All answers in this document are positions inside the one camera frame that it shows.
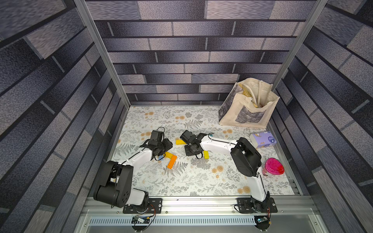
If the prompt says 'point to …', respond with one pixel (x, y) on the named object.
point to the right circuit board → (262, 222)
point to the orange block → (172, 161)
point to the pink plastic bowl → (274, 166)
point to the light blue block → (160, 157)
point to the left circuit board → (138, 219)
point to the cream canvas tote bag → (247, 104)
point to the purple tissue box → (262, 139)
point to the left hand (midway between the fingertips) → (171, 143)
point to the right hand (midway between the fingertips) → (189, 150)
